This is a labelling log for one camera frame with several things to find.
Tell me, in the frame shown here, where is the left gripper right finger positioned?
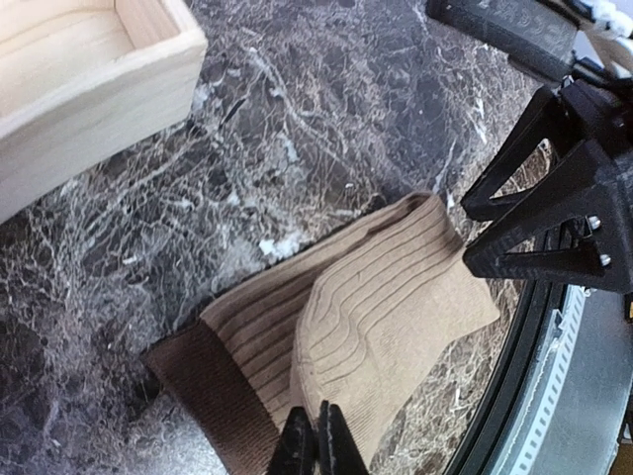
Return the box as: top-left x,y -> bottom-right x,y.
317,401 -> 369,475

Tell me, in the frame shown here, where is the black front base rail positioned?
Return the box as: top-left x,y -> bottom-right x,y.
444,281 -> 633,475

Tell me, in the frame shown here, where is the wooden compartment tray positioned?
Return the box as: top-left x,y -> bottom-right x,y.
1,1 -> 208,219

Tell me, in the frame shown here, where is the white slotted cable duct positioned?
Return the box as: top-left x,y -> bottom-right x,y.
507,286 -> 587,474

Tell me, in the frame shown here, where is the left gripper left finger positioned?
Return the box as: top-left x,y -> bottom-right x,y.
266,407 -> 317,475

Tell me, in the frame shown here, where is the beige ribbed sock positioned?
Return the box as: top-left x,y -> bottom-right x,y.
144,193 -> 499,474

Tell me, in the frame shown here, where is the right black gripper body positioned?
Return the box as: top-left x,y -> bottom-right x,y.
560,58 -> 632,167

